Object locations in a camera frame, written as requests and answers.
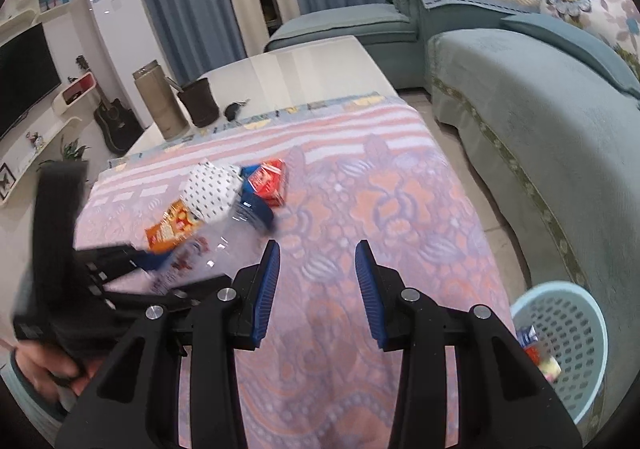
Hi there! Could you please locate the green potted plant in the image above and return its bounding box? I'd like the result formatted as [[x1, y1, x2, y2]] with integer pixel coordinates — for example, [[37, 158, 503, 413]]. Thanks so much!
[[60, 136, 91, 165]]

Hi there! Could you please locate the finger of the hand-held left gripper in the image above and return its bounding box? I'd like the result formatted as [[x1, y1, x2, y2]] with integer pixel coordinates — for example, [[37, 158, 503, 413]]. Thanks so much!
[[100, 276, 233, 316], [75, 243, 171, 280]]

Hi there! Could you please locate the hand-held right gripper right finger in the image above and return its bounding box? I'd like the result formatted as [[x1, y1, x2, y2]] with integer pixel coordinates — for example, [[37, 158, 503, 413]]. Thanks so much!
[[354, 239, 583, 449]]

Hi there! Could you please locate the light blue plastic basket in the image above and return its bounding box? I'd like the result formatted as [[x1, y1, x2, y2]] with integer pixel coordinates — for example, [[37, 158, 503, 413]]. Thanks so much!
[[510, 281, 608, 425]]

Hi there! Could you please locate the brown thermos flask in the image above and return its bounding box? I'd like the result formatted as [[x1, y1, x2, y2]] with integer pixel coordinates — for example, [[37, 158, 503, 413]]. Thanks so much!
[[132, 60, 191, 140]]

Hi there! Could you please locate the black guitar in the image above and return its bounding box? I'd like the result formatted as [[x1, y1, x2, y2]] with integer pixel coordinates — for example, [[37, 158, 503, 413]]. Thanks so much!
[[75, 55, 146, 155]]

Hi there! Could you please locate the black car key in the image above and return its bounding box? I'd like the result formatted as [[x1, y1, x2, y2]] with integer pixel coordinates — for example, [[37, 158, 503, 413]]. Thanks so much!
[[224, 99, 251, 121]]

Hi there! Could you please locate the person's left hand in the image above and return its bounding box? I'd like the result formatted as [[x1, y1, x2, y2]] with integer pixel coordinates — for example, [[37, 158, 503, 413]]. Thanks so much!
[[10, 339, 101, 405]]

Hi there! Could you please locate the pink printed blanket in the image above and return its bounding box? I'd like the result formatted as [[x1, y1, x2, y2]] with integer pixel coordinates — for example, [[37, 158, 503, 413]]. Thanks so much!
[[75, 94, 518, 449]]

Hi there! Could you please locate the blue sofa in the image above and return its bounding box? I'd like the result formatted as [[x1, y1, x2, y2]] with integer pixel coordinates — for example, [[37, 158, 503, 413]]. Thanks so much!
[[264, 0, 640, 425]]

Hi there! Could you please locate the red carton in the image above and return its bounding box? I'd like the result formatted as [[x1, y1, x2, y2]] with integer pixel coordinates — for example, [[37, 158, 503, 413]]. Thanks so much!
[[239, 158, 287, 207]]

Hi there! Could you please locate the white refrigerator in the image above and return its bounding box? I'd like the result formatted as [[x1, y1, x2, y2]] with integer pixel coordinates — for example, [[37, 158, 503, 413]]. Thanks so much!
[[82, 0, 176, 130]]

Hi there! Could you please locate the red white shelf box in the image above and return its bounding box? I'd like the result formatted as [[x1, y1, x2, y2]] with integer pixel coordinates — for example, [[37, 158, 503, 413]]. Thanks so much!
[[52, 72, 98, 115]]

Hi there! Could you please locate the orange snack packet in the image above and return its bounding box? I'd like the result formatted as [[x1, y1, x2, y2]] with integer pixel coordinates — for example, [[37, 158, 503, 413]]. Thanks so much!
[[145, 199, 206, 252]]

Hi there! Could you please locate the white wall shelf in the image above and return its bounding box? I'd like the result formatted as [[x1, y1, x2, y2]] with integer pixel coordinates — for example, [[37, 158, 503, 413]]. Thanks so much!
[[0, 0, 71, 50]]

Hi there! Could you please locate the white polka dot paper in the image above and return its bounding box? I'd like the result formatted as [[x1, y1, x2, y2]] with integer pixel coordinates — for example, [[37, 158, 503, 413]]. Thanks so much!
[[181, 162, 246, 225]]

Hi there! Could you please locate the white coffee table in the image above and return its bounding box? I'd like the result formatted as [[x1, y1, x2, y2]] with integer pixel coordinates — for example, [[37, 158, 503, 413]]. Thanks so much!
[[122, 35, 401, 160]]

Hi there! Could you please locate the white television cabinet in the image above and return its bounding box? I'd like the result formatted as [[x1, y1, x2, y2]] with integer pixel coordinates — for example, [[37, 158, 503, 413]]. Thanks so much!
[[0, 99, 101, 235]]

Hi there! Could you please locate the clear plastic bottle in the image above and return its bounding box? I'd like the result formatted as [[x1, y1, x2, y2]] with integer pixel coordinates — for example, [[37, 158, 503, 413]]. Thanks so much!
[[147, 189, 276, 300]]

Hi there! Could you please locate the blue cushion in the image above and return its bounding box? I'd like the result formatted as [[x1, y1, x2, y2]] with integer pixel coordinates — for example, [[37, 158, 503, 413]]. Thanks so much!
[[500, 12, 640, 100]]

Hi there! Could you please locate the dark brown cup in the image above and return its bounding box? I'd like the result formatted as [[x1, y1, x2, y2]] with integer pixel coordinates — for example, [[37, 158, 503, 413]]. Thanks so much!
[[177, 78, 220, 128]]

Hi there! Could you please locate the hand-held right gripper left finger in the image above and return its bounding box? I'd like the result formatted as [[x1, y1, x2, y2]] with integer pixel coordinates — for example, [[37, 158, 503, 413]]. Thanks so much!
[[54, 239, 282, 449]]

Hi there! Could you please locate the black television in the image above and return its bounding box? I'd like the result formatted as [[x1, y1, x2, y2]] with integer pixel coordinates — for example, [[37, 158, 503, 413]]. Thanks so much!
[[0, 22, 63, 140]]

